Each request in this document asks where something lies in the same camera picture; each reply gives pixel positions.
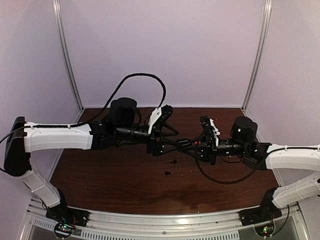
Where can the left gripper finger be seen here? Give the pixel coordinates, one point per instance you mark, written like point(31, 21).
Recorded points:
point(166, 147)
point(172, 131)

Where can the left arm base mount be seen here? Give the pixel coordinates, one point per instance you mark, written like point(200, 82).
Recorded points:
point(67, 218)

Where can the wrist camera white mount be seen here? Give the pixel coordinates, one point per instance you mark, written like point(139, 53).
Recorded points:
point(159, 116)
point(210, 129)

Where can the left aluminium frame post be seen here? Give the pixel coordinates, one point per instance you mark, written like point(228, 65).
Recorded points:
point(65, 53)

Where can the black earbud charging case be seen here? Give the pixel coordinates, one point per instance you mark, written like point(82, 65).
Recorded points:
point(183, 143)

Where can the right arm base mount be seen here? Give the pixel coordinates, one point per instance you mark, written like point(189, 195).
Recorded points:
point(263, 217)

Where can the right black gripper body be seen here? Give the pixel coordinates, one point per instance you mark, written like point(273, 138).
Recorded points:
point(238, 149)

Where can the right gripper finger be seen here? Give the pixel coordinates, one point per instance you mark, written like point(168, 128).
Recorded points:
point(192, 152)
point(190, 142)

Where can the right aluminium frame post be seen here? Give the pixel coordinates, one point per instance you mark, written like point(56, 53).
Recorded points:
point(263, 36)

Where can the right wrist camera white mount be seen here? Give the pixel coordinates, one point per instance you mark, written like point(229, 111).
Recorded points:
point(210, 129)

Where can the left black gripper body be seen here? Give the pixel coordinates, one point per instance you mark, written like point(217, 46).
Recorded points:
point(125, 131)

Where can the aluminium front rail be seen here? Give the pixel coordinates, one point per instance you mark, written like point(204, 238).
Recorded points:
point(221, 225)

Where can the black earbud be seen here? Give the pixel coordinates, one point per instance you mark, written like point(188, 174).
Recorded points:
point(168, 173)
point(173, 161)

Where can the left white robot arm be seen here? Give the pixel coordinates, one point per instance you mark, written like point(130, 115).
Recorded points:
point(27, 137)

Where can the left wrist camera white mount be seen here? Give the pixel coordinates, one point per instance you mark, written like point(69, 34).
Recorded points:
point(159, 116)

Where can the aluminium frame post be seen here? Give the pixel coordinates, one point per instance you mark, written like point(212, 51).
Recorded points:
point(65, 53)
point(263, 36)

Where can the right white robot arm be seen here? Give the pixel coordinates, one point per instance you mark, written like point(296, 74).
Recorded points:
point(290, 157)

